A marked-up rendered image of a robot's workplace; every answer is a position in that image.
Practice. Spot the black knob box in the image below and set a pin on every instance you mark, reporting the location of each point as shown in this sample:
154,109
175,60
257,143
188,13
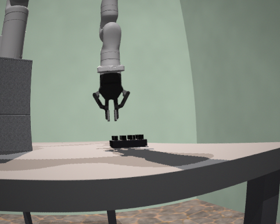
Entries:
128,143

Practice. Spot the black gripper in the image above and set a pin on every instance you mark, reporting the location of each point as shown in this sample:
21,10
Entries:
110,89

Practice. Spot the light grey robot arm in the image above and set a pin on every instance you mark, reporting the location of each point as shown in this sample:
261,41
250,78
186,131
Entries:
14,29

